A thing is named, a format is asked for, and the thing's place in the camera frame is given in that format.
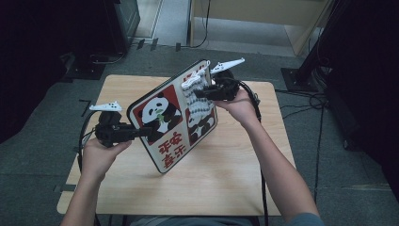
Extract left hand-held gripper black cable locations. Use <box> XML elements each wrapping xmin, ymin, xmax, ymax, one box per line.
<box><xmin>76</xmin><ymin>110</ymin><xmax>102</xmax><ymax>226</ymax></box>

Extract thin black hanging cable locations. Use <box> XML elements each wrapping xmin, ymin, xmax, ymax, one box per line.
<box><xmin>180</xmin><ymin>0</ymin><xmax>212</xmax><ymax>50</ymax></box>

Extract black floor tape mark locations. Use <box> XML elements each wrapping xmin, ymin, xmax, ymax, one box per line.
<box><xmin>78</xmin><ymin>99</ymin><xmax>92</xmax><ymax>118</ymax></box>

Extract person's left hand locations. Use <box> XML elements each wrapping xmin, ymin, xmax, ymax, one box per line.
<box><xmin>79</xmin><ymin>137</ymin><xmax>133</xmax><ymax>183</ymax></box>

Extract dark cabinet with glass panel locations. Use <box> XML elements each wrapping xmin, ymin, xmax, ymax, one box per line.
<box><xmin>104</xmin><ymin>0</ymin><xmax>141</xmax><ymax>55</ymax></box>

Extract person's right hand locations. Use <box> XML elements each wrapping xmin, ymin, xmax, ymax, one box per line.
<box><xmin>214</xmin><ymin>89</ymin><xmax>262</xmax><ymax>128</ymax></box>

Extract coiled black floor cable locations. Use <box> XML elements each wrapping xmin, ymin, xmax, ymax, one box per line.
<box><xmin>276</xmin><ymin>89</ymin><xmax>328</xmax><ymax>121</ymax></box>

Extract black metal stand with pole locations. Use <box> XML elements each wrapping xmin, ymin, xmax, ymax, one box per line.
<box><xmin>279</xmin><ymin>18</ymin><xmax>333</xmax><ymax>93</ymax></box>

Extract black cable on stand base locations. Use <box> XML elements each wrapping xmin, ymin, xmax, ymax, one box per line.
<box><xmin>89</xmin><ymin>50</ymin><xmax>128</xmax><ymax>65</ymax></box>

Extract long black floor cable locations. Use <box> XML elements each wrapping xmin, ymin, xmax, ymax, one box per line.
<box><xmin>312</xmin><ymin>106</ymin><xmax>326</xmax><ymax>205</ymax></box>

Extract grey flat strip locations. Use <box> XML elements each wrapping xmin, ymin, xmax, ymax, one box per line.
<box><xmin>54</xmin><ymin>184</ymin><xmax>77</xmax><ymax>193</ymax></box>

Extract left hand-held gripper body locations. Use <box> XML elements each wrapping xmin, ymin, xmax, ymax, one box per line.
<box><xmin>88</xmin><ymin>101</ymin><xmax>136</xmax><ymax>149</ymax></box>

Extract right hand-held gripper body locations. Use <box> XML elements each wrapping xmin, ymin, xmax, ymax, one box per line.
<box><xmin>210</xmin><ymin>56</ymin><xmax>246</xmax><ymax>102</ymax></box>

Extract black flat stand base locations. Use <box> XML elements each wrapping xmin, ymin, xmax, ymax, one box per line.
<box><xmin>64</xmin><ymin>51</ymin><xmax>107</xmax><ymax>81</ymax></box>

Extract dark curtain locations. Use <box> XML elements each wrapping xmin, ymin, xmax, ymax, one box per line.
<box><xmin>326</xmin><ymin>0</ymin><xmax>399</xmax><ymax>202</ymax></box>
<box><xmin>0</xmin><ymin>0</ymin><xmax>117</xmax><ymax>144</ymax></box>

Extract light wooden cabinet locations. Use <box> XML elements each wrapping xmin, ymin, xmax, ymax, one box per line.
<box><xmin>188</xmin><ymin>0</ymin><xmax>333</xmax><ymax>57</ymax></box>

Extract person's blue-grey clothing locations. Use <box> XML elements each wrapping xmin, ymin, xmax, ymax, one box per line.
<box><xmin>130</xmin><ymin>212</ymin><xmax>327</xmax><ymax>226</ymax></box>

